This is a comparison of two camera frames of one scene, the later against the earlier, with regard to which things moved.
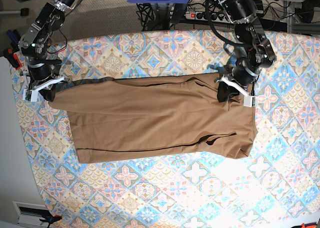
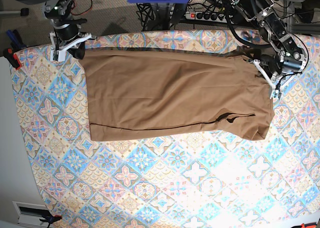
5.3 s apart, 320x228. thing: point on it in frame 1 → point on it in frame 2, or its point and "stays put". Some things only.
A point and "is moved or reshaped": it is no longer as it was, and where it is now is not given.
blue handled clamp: (14, 37) stays put
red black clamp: (13, 58) stays put
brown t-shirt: (161, 115) is moved or reshaped
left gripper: (40, 70) → (68, 29)
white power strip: (203, 16) stays put
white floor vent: (29, 215) stays put
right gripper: (243, 73) → (286, 60)
